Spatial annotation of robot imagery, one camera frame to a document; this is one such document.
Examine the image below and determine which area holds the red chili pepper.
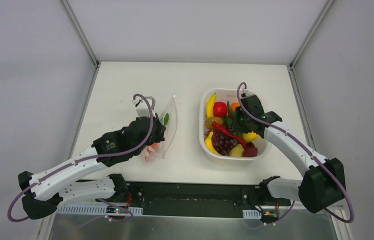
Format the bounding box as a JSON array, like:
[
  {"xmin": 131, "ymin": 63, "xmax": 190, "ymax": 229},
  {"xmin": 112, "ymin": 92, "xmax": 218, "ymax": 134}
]
[{"xmin": 212, "ymin": 122, "xmax": 248, "ymax": 149}]

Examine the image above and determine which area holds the small yellow banana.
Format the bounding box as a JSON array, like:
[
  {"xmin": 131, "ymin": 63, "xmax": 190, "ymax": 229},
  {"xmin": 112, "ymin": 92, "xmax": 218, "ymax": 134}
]
[{"xmin": 206, "ymin": 93, "xmax": 217, "ymax": 118}]

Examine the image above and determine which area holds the dark purple sweet potato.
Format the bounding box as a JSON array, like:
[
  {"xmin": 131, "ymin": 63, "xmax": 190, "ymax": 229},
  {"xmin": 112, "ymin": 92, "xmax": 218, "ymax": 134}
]
[{"xmin": 242, "ymin": 147, "xmax": 258, "ymax": 158}]

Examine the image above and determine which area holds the brown kiwi fruit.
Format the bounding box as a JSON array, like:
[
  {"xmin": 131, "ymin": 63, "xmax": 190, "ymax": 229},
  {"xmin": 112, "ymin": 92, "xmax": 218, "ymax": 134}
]
[{"xmin": 204, "ymin": 116, "xmax": 224, "ymax": 130}]

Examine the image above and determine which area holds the white plastic basket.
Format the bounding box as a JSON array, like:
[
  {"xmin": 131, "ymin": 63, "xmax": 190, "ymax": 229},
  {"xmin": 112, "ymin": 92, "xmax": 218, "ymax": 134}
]
[{"xmin": 198, "ymin": 88, "xmax": 273, "ymax": 164}]

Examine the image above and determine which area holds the yellow pear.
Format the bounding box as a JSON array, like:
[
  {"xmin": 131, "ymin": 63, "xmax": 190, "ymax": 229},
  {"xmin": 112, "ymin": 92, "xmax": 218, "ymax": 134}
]
[{"xmin": 242, "ymin": 132, "xmax": 259, "ymax": 143}]

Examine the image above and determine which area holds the red tomato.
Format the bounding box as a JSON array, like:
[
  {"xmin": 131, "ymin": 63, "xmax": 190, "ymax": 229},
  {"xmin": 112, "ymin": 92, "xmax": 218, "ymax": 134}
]
[{"xmin": 213, "ymin": 101, "xmax": 228, "ymax": 118}]

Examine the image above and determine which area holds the large yellow banana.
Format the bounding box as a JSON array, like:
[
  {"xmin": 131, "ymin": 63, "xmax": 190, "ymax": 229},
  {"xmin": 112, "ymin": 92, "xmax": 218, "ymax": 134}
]
[{"xmin": 204, "ymin": 131, "xmax": 220, "ymax": 156}]

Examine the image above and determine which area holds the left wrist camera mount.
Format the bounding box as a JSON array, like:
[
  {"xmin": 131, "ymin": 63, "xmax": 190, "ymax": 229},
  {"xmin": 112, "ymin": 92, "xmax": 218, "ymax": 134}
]
[{"xmin": 132, "ymin": 96, "xmax": 156, "ymax": 117}]

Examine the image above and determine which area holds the purple grape bunch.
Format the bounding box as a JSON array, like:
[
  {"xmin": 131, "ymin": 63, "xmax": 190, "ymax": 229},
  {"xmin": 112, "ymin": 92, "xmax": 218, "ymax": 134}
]
[{"xmin": 204, "ymin": 130, "xmax": 239, "ymax": 156}]

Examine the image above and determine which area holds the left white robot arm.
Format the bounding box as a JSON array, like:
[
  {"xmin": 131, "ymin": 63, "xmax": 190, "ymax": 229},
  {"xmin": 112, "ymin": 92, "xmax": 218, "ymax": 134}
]
[{"xmin": 18, "ymin": 116, "xmax": 166, "ymax": 220}]

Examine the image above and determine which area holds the yellow potato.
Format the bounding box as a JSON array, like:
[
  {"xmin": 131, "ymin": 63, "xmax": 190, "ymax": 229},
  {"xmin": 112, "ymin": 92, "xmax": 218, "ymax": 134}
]
[{"xmin": 229, "ymin": 144, "xmax": 245, "ymax": 158}]

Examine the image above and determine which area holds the green cucumber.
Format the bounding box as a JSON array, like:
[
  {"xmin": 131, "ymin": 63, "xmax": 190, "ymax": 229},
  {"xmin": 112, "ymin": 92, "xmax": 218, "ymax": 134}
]
[{"xmin": 223, "ymin": 115, "xmax": 233, "ymax": 129}]

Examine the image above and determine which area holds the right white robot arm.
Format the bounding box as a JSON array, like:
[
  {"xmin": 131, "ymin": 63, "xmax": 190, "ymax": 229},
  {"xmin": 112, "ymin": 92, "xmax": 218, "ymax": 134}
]
[{"xmin": 231, "ymin": 93, "xmax": 346, "ymax": 213}]

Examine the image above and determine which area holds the orange fruit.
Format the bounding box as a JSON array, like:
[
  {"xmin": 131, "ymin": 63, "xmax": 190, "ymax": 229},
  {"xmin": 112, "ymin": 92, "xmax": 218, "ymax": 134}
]
[{"xmin": 230, "ymin": 102, "xmax": 241, "ymax": 112}]

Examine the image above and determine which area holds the clear zip top bag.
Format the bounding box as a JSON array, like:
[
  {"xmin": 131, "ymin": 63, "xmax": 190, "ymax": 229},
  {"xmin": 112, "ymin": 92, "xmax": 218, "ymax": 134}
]
[{"xmin": 141, "ymin": 94, "xmax": 178, "ymax": 163}]

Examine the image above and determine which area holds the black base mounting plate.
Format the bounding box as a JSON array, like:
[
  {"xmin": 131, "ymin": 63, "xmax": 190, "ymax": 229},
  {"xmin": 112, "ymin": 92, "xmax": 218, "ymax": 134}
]
[{"xmin": 94, "ymin": 180, "xmax": 291, "ymax": 220}]

